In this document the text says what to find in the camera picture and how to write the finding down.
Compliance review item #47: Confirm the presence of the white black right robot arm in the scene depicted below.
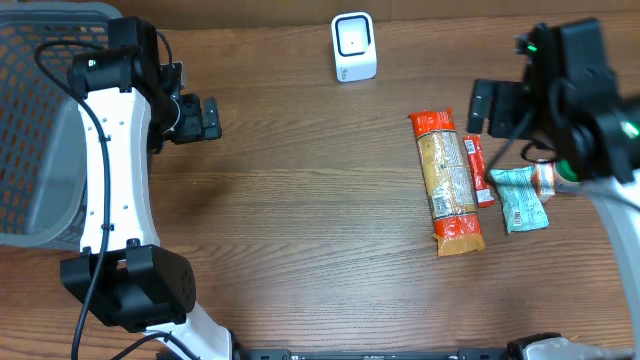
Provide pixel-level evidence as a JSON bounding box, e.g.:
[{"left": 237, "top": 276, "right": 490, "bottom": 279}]
[{"left": 467, "top": 18, "right": 639, "bottom": 332}]

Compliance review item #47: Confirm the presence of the red sachet stick packet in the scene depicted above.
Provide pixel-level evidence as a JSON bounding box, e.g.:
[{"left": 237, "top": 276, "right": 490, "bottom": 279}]
[{"left": 463, "top": 135, "right": 495, "bottom": 208}]

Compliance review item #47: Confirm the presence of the teal wet wipes packet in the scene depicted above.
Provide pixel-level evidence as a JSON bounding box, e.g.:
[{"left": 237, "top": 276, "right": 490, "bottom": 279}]
[{"left": 490, "top": 166, "right": 549, "bottom": 233}]

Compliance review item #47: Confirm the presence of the orange Kleenex tissue pack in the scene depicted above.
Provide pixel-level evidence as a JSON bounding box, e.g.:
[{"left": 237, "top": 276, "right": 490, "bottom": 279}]
[{"left": 531, "top": 163, "right": 555, "bottom": 203}]

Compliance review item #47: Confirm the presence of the grey plastic mesh basket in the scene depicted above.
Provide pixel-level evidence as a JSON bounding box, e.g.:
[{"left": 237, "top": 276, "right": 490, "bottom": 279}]
[{"left": 1, "top": 2, "right": 121, "bottom": 251}]

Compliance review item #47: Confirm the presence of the green lid jar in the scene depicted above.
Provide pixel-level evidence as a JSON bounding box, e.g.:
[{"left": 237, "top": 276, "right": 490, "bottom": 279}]
[{"left": 552, "top": 160, "right": 581, "bottom": 194}]

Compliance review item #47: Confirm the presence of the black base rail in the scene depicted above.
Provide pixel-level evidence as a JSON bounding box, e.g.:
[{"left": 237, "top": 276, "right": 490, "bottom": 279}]
[{"left": 246, "top": 348, "right": 509, "bottom": 360}]

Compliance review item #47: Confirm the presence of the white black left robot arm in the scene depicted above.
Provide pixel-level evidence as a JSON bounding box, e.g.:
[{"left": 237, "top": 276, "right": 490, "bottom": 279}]
[{"left": 60, "top": 17, "right": 244, "bottom": 359}]

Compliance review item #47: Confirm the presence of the orange spaghetti pasta packet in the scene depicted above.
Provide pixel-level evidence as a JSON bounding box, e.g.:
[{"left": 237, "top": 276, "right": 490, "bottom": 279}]
[{"left": 409, "top": 109, "right": 485, "bottom": 257}]

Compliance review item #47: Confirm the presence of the white barcode scanner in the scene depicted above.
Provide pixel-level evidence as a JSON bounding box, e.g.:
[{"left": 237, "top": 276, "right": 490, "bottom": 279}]
[{"left": 330, "top": 11, "right": 377, "bottom": 83}]

